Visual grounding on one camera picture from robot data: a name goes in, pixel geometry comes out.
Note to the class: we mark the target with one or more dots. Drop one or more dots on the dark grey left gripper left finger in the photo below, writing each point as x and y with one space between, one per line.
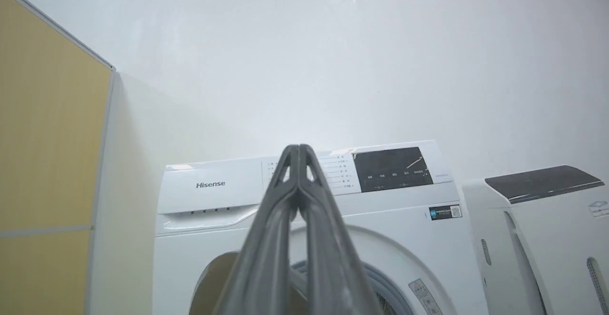
264 258

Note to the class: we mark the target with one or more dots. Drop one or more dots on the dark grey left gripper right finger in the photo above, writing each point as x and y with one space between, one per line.
330 262

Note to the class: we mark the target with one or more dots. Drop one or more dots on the white Hisense washing machine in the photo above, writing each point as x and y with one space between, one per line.
404 239

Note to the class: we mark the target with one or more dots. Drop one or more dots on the white appliance with dark top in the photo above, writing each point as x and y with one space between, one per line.
547 243

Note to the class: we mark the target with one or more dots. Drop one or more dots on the yellow partition panel grey frame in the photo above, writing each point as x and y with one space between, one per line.
47 162

